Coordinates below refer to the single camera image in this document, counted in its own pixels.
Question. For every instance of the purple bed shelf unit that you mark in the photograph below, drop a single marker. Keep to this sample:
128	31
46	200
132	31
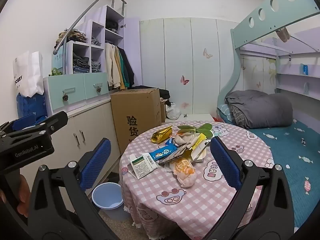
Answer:
290	65

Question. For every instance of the pale butterfly sticker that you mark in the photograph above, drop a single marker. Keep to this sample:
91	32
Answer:
207	53

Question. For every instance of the black folded garment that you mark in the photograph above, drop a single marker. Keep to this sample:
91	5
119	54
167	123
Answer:
112	26

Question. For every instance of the purple white stair cabinet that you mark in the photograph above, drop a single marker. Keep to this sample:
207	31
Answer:
70	47

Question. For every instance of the blue snack packet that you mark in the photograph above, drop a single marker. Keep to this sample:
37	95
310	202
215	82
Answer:
162	152

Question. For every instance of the brown fuzzy object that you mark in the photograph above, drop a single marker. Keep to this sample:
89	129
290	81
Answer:
283	34

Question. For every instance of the grey jeans stack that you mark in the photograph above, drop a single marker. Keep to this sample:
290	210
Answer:
96	65

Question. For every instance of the cream cabinet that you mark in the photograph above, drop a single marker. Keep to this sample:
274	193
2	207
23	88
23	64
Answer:
95	120

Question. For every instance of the white green drink carton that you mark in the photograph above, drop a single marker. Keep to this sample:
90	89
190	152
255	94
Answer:
142	166

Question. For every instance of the white wardrobe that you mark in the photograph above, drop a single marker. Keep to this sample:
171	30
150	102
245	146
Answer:
175	55

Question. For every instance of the flattened grey paper carton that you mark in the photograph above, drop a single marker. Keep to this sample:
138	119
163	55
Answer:
175	155

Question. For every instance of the green hanging garment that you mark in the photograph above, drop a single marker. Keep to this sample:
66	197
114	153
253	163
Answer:
125	65

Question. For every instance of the grey folded garment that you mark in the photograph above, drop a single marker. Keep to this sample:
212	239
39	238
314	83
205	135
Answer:
96	42

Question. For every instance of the white round bin lid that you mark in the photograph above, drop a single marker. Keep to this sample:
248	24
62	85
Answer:
107	195

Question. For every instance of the blue bag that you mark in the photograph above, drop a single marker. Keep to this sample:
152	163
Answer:
30	105

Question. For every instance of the black clothes heap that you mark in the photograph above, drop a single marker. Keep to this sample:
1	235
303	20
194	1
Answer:
165	95

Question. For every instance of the tall cardboard box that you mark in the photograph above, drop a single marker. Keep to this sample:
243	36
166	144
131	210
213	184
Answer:
135	105

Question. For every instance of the teal bunk bed frame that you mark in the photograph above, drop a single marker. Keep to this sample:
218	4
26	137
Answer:
250	36

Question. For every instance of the teal drawer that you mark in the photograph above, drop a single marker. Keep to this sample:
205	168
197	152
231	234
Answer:
62	85
96	80

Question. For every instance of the khaki clothes pile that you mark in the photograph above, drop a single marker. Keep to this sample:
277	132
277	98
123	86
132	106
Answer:
72	36

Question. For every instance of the pink butterfly sticker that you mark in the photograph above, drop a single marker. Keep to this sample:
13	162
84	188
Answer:
184	80

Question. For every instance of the white paper bag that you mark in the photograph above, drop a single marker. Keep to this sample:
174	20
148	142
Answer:
27	75

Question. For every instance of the small cardboard box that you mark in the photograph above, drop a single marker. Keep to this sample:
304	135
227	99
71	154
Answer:
163	112

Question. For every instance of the white plastic bag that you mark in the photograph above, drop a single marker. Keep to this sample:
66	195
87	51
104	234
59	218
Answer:
173	112

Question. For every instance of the cream hanging jacket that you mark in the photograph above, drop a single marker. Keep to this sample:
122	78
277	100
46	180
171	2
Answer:
111	65

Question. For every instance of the grey duvet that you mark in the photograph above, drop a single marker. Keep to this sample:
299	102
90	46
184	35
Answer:
262	110

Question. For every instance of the yellow paper package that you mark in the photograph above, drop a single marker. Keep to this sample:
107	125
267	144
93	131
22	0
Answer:
197	142

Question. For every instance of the pink checked tablecloth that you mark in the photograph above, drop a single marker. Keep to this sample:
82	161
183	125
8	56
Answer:
200	205

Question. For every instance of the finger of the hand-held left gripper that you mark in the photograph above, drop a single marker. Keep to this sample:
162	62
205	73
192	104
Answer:
5	128
53	119

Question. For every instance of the purple closet door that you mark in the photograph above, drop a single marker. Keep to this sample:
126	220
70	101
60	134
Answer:
132	42

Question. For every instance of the green toy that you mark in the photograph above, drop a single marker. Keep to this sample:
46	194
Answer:
56	72

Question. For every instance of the blue checked pillow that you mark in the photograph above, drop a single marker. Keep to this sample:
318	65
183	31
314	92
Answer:
225	112

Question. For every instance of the orange printed plastic bag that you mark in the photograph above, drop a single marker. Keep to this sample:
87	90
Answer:
183	172

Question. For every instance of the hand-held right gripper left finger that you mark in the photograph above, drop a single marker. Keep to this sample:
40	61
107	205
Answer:
96	165

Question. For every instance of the teal candy print bedsheet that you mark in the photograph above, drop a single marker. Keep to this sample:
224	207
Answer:
287	155

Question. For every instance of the grey metal handrail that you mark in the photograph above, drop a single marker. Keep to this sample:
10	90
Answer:
113	0

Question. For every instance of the light blue box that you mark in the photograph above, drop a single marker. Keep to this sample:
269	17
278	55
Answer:
57	60

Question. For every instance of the mustard hanging garment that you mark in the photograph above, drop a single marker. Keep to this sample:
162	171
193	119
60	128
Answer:
121	81

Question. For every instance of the gold foil wrapper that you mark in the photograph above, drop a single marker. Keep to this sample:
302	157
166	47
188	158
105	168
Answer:
161	134

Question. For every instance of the dark folded clothes stack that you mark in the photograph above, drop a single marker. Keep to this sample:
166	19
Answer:
81	63

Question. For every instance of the black hanging coat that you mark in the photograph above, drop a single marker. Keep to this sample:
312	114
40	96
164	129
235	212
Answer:
130	67

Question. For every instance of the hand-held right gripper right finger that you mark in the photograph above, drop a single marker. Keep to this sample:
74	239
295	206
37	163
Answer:
225	165

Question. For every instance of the small blue box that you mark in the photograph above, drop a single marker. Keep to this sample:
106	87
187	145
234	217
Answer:
305	69

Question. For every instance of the person's left hand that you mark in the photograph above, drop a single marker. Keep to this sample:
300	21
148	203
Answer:
23	190

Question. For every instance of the crumpled pink wrapper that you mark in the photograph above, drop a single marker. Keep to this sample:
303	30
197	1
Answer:
182	137

